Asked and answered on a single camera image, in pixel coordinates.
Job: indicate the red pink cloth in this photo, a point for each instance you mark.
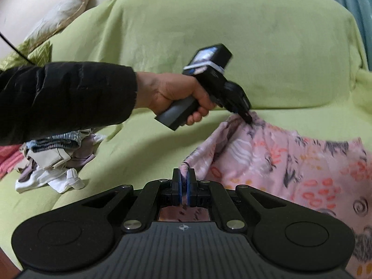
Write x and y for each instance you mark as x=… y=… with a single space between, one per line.
x=10 y=159

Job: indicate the beige cloth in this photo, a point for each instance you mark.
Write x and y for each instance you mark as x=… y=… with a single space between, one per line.
x=49 y=157

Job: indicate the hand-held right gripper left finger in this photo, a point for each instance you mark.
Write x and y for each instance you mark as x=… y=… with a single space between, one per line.
x=180 y=189

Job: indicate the blue curtain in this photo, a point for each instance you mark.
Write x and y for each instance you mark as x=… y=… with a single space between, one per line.
x=353 y=11

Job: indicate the person's left hand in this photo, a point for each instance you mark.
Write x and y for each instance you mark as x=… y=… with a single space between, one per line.
x=165 y=90

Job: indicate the blue striped cloth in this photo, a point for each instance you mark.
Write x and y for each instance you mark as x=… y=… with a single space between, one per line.
x=55 y=142

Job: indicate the green patterned pillow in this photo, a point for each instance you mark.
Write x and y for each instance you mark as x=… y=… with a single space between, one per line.
x=32 y=55

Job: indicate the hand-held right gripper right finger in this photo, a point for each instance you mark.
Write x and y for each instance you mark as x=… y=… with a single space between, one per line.
x=189 y=189

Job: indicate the person's left forearm black sleeve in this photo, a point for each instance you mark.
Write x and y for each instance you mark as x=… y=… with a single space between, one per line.
x=64 y=98

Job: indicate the green sofa cover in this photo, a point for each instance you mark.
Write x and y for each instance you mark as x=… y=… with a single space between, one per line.
x=232 y=35

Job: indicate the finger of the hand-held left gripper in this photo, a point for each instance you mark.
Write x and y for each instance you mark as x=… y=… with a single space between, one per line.
x=239 y=96
x=237 y=108

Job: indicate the white cloth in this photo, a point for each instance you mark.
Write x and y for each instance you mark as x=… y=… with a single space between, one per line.
x=58 y=180

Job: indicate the pink printed garment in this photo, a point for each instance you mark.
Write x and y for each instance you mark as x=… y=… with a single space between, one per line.
x=261 y=157

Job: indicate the beige pillow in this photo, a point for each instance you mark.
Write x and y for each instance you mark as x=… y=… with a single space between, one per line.
x=61 y=14

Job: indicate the lilac cloth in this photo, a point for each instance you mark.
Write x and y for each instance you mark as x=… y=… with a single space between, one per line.
x=85 y=151

